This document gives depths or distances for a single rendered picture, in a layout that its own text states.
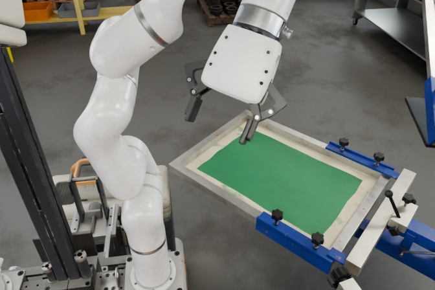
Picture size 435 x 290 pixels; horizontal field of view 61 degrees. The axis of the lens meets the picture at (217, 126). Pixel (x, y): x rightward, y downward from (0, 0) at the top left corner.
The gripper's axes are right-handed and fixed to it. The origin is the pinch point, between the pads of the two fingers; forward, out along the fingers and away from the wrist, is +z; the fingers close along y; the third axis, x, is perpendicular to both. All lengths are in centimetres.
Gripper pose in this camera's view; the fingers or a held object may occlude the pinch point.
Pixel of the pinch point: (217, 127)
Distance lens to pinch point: 57.4
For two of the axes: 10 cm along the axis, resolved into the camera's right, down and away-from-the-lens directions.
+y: -9.0, -3.8, 2.3
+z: -3.7, 9.3, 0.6
